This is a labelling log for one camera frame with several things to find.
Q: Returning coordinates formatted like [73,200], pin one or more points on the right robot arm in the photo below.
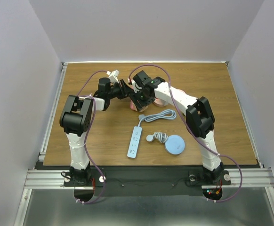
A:
[196,114]

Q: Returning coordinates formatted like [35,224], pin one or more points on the blue round socket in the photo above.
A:
[173,144]

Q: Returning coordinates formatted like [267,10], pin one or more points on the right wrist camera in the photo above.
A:
[134,86]

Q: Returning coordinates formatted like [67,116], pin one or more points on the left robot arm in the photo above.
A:
[76,120]

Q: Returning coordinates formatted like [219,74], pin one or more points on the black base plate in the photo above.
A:
[112,181]

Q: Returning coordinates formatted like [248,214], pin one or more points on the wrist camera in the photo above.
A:
[113,76]
[134,86]

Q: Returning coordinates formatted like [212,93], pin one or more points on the pink triangular socket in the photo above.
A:
[133,106]

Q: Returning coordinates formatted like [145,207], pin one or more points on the blue power strip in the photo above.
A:
[137,131]

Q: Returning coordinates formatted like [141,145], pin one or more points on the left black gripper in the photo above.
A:
[124,90]

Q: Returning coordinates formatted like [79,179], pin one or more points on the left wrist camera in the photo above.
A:
[113,76]

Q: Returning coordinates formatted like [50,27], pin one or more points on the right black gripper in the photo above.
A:
[134,97]

